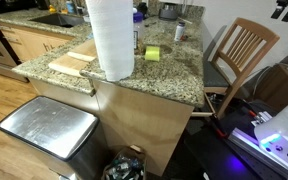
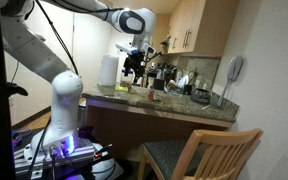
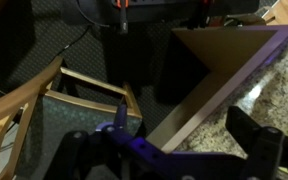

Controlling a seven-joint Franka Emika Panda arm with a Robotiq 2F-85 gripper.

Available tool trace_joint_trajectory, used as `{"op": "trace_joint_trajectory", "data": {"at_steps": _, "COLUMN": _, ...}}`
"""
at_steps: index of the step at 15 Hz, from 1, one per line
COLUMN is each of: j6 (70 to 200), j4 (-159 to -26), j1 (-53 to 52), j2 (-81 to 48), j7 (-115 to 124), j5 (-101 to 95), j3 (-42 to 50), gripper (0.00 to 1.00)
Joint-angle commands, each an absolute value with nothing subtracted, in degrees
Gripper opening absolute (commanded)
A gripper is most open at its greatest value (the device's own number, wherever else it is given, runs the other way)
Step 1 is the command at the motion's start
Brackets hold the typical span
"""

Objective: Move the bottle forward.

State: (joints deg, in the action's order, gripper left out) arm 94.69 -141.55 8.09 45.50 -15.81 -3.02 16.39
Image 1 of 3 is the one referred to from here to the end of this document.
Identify wooden counter cabinet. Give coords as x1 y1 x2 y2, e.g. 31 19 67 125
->
28 78 195 177

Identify aluminium robot mounting plate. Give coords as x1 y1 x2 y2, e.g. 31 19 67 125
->
228 128 288 180

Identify brown wooden side table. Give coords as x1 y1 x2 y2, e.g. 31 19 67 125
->
253 46 288 113

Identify white cable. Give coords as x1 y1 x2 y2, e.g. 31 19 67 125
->
252 63 288 98

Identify clear jar blue lid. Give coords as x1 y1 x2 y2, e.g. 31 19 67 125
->
132 11 146 51

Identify wooden chair grey cushion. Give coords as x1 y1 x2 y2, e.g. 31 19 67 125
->
192 17 281 120

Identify wooden cutting board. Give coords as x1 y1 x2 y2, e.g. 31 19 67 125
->
47 38 99 78

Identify white paper towel roll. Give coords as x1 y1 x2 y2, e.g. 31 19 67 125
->
84 0 136 83

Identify yellow sponge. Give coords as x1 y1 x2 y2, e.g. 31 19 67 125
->
144 45 161 62

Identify blue dish soap bottle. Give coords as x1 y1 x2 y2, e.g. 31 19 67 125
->
65 0 76 14

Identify white bottle purple cap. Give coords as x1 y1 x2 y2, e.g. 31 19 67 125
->
173 21 187 42

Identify stainless steel trash can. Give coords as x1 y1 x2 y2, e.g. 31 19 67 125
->
0 95 110 180

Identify black red clamp handle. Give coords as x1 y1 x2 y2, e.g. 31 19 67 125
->
210 114 229 139
240 99 259 118

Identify kitchen sink basin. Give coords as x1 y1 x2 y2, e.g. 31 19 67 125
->
28 12 86 29

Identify dark grey toaster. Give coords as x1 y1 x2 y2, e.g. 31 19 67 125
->
158 3 180 21

